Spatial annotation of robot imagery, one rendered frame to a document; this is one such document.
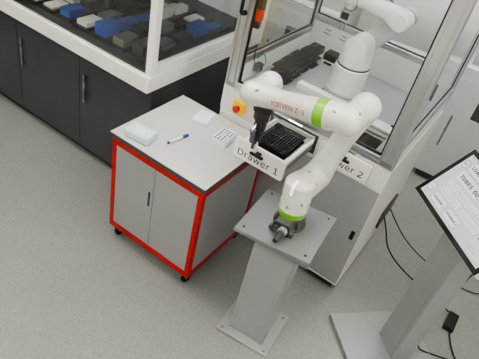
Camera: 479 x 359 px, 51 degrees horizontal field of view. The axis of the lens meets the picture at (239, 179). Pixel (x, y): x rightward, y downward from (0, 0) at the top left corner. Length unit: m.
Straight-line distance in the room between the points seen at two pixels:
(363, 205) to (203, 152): 0.87
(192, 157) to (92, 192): 1.07
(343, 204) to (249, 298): 0.71
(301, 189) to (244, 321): 0.91
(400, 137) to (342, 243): 0.75
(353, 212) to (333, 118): 0.96
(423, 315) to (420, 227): 1.32
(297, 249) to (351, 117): 0.63
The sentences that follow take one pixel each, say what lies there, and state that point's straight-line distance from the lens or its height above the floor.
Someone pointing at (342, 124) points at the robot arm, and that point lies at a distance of 1.87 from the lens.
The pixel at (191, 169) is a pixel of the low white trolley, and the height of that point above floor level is 0.76.
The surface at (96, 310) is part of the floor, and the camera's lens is 2.81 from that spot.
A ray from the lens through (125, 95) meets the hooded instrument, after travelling 3.14.
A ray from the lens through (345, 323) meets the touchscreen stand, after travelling 3.00.
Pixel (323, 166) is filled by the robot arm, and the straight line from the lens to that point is 2.19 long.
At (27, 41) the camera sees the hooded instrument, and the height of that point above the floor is 0.64.
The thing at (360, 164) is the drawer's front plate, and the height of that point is 0.91.
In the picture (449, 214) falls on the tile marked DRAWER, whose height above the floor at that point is 1.01.
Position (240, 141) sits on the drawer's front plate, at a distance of 2.45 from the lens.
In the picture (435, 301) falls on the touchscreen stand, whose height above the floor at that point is 0.54.
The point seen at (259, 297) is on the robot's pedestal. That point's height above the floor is 0.35.
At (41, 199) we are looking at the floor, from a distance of 3.39.
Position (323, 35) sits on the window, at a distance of 2.46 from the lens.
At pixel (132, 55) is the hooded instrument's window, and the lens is 2.89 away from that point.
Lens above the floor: 2.29
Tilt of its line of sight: 38 degrees down
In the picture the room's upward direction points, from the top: 14 degrees clockwise
